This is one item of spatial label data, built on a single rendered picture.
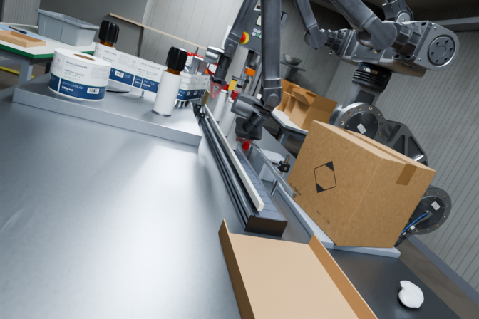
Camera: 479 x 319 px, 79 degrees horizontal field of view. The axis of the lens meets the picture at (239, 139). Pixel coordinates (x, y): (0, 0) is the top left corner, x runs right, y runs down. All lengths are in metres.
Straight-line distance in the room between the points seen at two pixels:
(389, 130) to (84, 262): 1.13
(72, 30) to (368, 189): 2.96
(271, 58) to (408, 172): 0.50
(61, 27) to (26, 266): 2.89
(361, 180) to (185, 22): 5.40
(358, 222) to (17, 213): 0.77
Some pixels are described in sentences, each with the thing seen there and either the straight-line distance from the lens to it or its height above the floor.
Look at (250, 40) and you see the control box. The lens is 1.54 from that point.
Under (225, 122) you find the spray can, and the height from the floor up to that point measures 0.95.
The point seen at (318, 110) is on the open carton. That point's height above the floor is 1.01.
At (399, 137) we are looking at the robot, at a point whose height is 1.15.
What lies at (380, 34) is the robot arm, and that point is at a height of 1.42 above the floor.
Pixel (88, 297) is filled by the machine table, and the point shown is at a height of 0.83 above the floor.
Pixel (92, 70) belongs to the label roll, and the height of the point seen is 1.00.
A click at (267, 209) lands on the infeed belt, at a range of 0.80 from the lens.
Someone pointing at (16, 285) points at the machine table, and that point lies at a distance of 0.55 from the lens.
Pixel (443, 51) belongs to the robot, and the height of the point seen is 1.45.
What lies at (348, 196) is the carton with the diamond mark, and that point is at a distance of 0.85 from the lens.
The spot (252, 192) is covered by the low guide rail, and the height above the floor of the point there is 0.91.
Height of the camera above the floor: 1.23
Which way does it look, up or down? 15 degrees down
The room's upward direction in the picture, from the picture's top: 20 degrees clockwise
